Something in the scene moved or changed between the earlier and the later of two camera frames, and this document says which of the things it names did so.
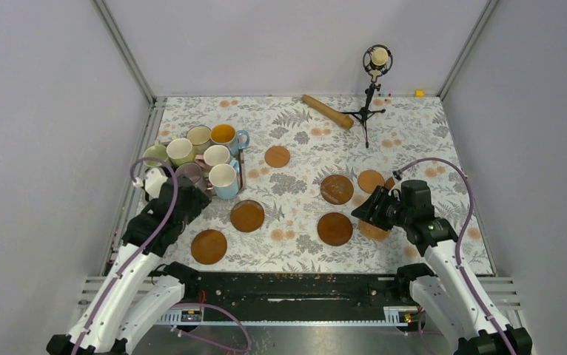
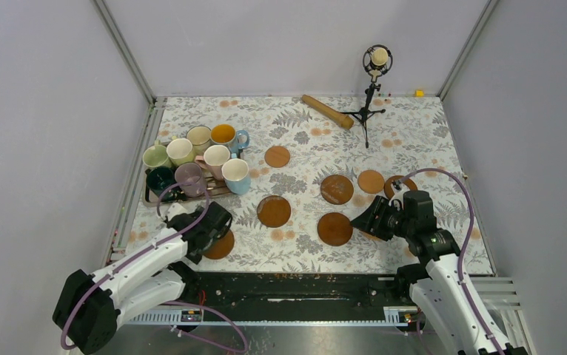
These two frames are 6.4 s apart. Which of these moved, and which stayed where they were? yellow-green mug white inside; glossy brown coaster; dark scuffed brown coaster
Moved: glossy brown coaster
Stayed: yellow-green mug white inside; dark scuffed brown coaster
